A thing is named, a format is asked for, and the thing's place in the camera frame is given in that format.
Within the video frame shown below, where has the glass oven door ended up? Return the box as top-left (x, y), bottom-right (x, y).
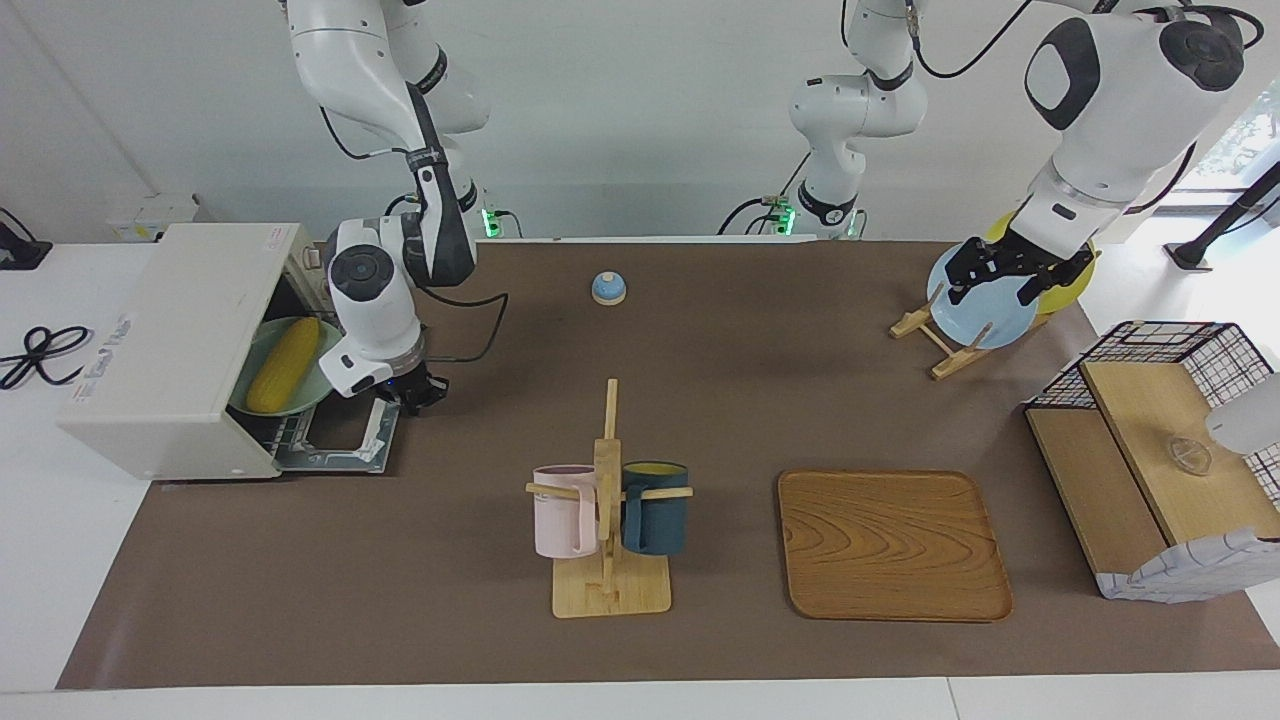
top-left (275, 395), bottom-right (401, 474)

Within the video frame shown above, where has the pale green plate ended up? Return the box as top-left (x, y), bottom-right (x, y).
top-left (228, 317), bottom-right (346, 417)

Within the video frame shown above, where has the yellow corn cob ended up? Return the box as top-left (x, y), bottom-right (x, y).
top-left (246, 318), bottom-right (322, 415)

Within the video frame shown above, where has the cream toaster oven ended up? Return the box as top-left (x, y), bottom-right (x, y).
top-left (55, 222), bottom-right (401, 483)

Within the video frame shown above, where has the yellow plate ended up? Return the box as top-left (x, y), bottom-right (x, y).
top-left (985, 208), bottom-right (1099, 316)

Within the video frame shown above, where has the light blue plate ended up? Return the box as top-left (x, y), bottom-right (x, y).
top-left (926, 240), bottom-right (1041, 350)

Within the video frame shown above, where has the wooden plate rack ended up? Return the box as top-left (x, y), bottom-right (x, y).
top-left (890, 300), bottom-right (1051, 381)

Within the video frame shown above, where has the pink mug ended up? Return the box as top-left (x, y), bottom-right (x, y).
top-left (531, 464), bottom-right (601, 559)

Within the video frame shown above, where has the black stand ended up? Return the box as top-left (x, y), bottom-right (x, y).
top-left (1165, 160), bottom-right (1280, 271)

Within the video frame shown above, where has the small clear glass dish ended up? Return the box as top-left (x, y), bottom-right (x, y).
top-left (1168, 435), bottom-right (1214, 476)

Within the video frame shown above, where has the white rounded device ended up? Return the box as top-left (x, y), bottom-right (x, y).
top-left (1205, 372), bottom-right (1280, 456)

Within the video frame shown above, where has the dark blue mug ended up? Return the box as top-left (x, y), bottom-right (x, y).
top-left (620, 461), bottom-right (691, 557)

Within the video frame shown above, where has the wooden mug rack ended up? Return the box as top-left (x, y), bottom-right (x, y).
top-left (526, 378), bottom-right (694, 619)

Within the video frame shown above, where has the brown table mat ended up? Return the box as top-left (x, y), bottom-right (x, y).
top-left (57, 240), bottom-right (1280, 691)

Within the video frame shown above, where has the wooden serving tray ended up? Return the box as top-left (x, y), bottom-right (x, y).
top-left (777, 469), bottom-right (1014, 623)

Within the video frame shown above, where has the white power strip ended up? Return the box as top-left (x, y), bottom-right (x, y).
top-left (105, 195), bottom-right (201, 243)

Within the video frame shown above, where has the black clamp base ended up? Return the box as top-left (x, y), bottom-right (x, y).
top-left (0, 208), bottom-right (53, 271)

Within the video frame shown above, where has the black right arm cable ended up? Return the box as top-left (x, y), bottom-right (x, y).
top-left (320, 100), bottom-right (511, 363)

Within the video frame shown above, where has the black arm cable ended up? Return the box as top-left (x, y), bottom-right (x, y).
top-left (845, 0), bottom-right (1263, 81)
top-left (320, 100), bottom-right (511, 363)

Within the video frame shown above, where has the wooden wire basket shelf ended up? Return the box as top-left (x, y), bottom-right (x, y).
top-left (1024, 321), bottom-right (1280, 604)

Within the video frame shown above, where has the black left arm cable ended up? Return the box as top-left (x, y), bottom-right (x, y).
top-left (845, 0), bottom-right (1263, 81)

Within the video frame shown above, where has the coiled black cable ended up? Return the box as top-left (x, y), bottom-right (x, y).
top-left (0, 325), bottom-right (93, 391)

